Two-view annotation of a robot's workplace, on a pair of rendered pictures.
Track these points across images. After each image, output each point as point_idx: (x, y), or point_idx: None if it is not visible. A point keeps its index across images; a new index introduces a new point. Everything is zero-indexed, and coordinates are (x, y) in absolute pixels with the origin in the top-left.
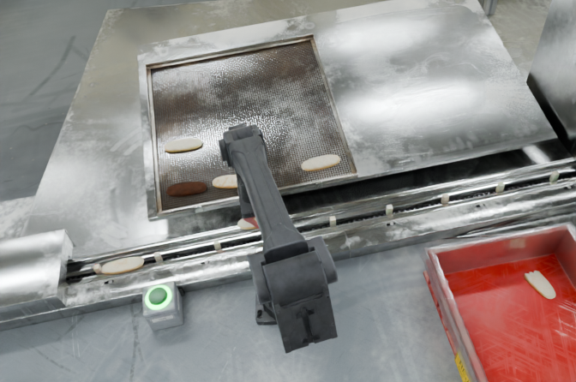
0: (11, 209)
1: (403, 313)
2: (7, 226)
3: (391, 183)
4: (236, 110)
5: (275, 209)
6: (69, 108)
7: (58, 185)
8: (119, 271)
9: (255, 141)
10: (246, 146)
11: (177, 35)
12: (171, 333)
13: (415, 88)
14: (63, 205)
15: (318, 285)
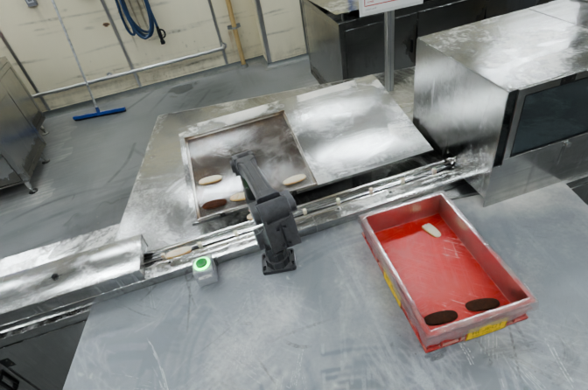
0: (106, 233)
1: (352, 256)
2: (103, 242)
3: (339, 188)
4: None
5: (262, 182)
6: (138, 172)
7: (135, 215)
8: (177, 255)
9: (250, 156)
10: (245, 159)
11: None
12: (211, 287)
13: (346, 132)
14: (138, 226)
15: (286, 210)
